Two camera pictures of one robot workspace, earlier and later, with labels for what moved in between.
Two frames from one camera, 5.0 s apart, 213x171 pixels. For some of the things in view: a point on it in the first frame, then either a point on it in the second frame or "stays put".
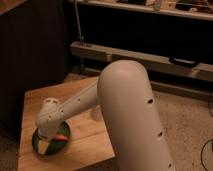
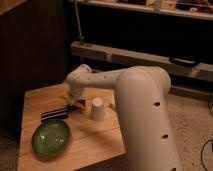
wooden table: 90,141 stays put
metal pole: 79,25 stays put
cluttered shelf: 197,9 stays put
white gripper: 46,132 -> 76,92
